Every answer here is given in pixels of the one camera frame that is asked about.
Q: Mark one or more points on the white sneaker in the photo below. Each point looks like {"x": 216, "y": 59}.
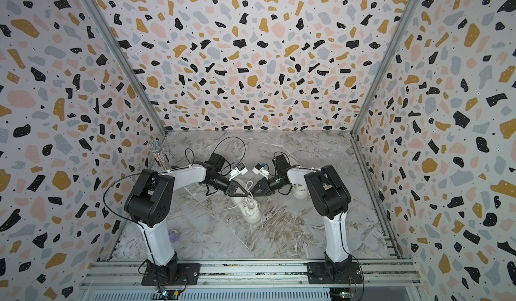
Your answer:
{"x": 245, "y": 202}
{"x": 300, "y": 192}

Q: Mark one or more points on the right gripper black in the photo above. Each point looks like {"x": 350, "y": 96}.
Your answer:
{"x": 264, "y": 187}

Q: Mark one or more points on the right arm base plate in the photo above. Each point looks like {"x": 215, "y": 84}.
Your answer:
{"x": 334, "y": 273}

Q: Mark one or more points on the aluminium corner post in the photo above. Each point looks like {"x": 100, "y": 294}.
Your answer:
{"x": 385, "y": 62}
{"x": 118, "y": 22}

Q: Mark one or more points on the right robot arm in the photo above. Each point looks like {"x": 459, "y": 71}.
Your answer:
{"x": 330, "y": 198}

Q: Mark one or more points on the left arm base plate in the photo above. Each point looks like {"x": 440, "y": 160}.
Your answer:
{"x": 176, "y": 274}

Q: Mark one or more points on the purple small object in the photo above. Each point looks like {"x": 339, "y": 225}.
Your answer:
{"x": 174, "y": 235}

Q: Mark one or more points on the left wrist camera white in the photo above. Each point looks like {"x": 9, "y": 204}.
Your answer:
{"x": 239, "y": 169}

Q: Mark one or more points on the aluminium corner post right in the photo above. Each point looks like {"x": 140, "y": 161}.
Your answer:
{"x": 385, "y": 62}

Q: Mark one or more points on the aluminium front rail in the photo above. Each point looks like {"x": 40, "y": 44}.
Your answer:
{"x": 256, "y": 274}

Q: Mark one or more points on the aluminium corner post left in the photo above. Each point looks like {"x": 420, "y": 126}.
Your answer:
{"x": 118, "y": 22}

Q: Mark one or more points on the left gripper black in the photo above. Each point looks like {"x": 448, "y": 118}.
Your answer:
{"x": 231, "y": 189}

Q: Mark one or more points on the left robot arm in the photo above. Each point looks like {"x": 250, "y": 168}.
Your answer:
{"x": 150, "y": 201}

